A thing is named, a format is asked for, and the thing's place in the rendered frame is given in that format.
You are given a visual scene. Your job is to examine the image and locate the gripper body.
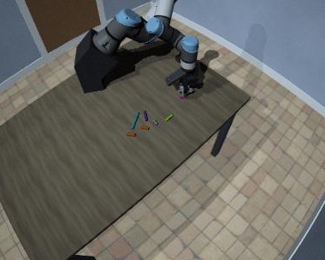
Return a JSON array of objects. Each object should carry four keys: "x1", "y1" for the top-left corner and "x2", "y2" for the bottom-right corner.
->
[{"x1": 180, "y1": 63, "x2": 199, "y2": 86}]

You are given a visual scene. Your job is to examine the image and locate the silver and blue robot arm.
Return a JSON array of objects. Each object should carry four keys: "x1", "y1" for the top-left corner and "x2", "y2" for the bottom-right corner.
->
[{"x1": 93, "y1": 0, "x2": 198, "y2": 86}]

